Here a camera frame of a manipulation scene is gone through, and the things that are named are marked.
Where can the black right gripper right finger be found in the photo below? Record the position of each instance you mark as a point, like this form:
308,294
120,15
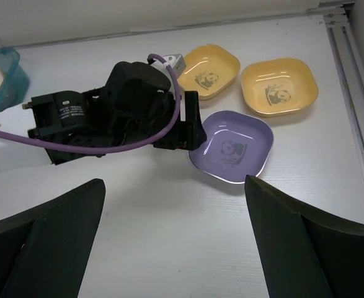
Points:
304,251

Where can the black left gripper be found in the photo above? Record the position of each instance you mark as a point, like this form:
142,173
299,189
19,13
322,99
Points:
135,104

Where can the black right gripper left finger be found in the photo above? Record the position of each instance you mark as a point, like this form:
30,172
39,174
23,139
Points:
44,250

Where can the yellow panda plate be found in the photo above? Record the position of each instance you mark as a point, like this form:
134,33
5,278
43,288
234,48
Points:
210,69
278,87

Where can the purple panda plate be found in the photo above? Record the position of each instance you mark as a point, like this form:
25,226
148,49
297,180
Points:
237,145

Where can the teal plastic bin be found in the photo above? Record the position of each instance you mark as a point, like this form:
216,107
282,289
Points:
14,82

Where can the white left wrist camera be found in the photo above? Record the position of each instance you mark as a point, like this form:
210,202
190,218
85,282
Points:
175,61

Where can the aluminium rail back edge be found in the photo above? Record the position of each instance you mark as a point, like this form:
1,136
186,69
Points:
160,30

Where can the aluminium rail edge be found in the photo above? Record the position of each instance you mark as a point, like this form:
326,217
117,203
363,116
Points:
160,30
349,63

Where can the aluminium rail right edge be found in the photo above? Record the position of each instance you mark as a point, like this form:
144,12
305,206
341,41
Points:
349,63

